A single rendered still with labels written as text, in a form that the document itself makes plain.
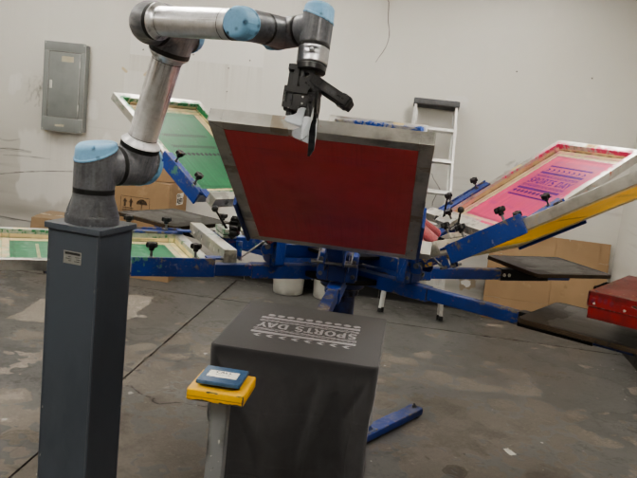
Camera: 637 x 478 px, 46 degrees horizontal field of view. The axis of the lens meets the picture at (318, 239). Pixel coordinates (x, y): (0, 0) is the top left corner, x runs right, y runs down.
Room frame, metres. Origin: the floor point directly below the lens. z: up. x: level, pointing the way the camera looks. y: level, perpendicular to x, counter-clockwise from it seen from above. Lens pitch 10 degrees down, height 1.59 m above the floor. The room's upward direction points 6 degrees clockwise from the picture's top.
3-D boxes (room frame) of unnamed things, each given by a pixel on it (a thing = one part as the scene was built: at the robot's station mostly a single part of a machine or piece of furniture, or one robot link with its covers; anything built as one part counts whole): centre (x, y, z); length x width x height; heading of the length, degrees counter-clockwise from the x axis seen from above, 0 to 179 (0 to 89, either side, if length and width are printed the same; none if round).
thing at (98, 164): (2.12, 0.64, 1.37); 0.13 x 0.12 x 0.14; 144
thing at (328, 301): (2.61, -0.05, 0.89); 1.24 x 0.06 x 0.06; 173
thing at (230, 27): (1.92, 0.38, 1.76); 0.49 x 0.11 x 0.12; 54
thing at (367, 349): (2.12, 0.00, 0.95); 0.48 x 0.44 x 0.01; 173
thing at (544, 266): (3.49, -0.74, 0.91); 1.34 x 0.40 x 0.08; 113
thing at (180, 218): (3.62, 0.41, 0.91); 1.34 x 0.40 x 0.08; 53
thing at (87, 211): (2.11, 0.65, 1.25); 0.15 x 0.15 x 0.10
